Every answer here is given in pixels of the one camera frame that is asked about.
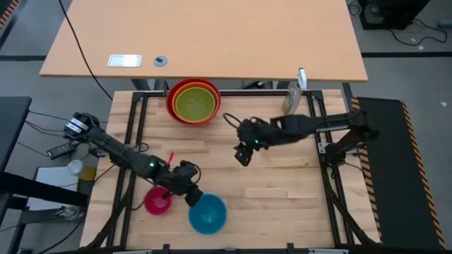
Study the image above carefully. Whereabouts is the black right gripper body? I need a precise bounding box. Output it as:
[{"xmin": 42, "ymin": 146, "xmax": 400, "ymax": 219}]
[{"xmin": 237, "ymin": 119, "xmax": 273, "ymax": 151}]

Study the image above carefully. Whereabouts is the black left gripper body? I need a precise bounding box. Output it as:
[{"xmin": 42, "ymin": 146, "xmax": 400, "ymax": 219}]
[{"xmin": 164, "ymin": 160, "xmax": 201, "ymax": 196}]

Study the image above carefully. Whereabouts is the stack of red yellow bowls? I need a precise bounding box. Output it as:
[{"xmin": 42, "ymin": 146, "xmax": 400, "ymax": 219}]
[{"xmin": 165, "ymin": 78, "xmax": 222, "ymax": 126}]

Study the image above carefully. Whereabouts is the blue bowl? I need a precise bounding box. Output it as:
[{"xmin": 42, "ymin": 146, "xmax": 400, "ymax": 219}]
[{"xmin": 187, "ymin": 193, "xmax": 228, "ymax": 236}]

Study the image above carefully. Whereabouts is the small pink bowl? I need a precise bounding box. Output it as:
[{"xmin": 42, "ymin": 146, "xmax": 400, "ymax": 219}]
[{"xmin": 143, "ymin": 186, "xmax": 174, "ymax": 217}]

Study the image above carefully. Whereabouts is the green transparent bag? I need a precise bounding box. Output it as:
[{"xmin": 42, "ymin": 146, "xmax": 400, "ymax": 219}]
[{"xmin": 281, "ymin": 83, "xmax": 304, "ymax": 116}]

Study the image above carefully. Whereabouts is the green bowl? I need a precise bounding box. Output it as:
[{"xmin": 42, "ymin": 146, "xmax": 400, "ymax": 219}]
[{"xmin": 174, "ymin": 87, "xmax": 217, "ymax": 120}]

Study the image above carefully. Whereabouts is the orange bowl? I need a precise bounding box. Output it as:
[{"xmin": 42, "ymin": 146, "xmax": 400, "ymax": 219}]
[{"xmin": 172, "ymin": 82, "xmax": 219, "ymax": 123}]

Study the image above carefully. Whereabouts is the yellow container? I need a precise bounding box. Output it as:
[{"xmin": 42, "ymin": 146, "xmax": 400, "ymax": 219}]
[{"xmin": 79, "ymin": 164, "xmax": 97, "ymax": 182}]

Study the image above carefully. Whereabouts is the clear plastic cup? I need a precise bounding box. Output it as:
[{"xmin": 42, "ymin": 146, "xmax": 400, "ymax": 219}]
[{"xmin": 66, "ymin": 159, "xmax": 85, "ymax": 176}]

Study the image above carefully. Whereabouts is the light wooden desk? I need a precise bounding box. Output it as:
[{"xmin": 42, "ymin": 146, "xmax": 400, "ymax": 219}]
[{"xmin": 39, "ymin": 0, "xmax": 369, "ymax": 83}]

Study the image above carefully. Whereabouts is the black power adapter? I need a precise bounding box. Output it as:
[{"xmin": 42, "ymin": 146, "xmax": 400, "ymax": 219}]
[{"xmin": 46, "ymin": 141, "xmax": 77, "ymax": 159}]

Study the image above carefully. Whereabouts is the white board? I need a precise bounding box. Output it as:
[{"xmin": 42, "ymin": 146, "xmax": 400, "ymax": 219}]
[{"xmin": 26, "ymin": 166, "xmax": 81, "ymax": 212}]

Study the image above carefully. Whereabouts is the white rectangular plate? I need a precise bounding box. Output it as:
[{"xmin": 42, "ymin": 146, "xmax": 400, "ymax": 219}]
[{"xmin": 107, "ymin": 54, "xmax": 143, "ymax": 68}]

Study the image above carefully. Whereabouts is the black mat with striped edges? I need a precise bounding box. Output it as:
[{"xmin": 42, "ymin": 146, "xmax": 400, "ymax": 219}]
[{"xmin": 351, "ymin": 96, "xmax": 448, "ymax": 250}]

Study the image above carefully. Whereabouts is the black stand bar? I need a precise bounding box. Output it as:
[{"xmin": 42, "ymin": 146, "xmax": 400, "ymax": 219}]
[{"xmin": 0, "ymin": 171, "xmax": 89, "ymax": 209}]

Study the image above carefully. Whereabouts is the black side table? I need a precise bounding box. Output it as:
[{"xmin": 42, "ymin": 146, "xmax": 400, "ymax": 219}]
[{"xmin": 0, "ymin": 96, "xmax": 32, "ymax": 174}]

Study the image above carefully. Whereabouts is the black equipment box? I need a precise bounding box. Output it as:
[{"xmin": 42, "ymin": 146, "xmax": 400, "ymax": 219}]
[{"xmin": 358, "ymin": 0, "xmax": 432, "ymax": 31}]

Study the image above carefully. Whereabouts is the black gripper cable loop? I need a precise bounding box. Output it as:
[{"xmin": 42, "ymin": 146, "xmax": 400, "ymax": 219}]
[{"xmin": 222, "ymin": 112, "xmax": 248, "ymax": 130}]

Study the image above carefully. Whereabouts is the black aluminium frame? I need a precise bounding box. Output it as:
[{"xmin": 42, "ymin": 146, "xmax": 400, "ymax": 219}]
[{"xmin": 84, "ymin": 90, "xmax": 381, "ymax": 254}]

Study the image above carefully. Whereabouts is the white clamp mount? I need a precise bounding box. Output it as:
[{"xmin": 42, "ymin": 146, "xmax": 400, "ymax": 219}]
[{"xmin": 298, "ymin": 66, "xmax": 308, "ymax": 90}]

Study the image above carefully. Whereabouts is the long black cable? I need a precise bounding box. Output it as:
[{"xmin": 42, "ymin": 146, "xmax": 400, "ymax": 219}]
[{"xmin": 58, "ymin": 0, "xmax": 114, "ymax": 102}]

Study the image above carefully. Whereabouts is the black floor cable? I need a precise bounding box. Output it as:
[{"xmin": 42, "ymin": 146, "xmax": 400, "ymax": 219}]
[{"xmin": 386, "ymin": 17, "xmax": 448, "ymax": 47}]

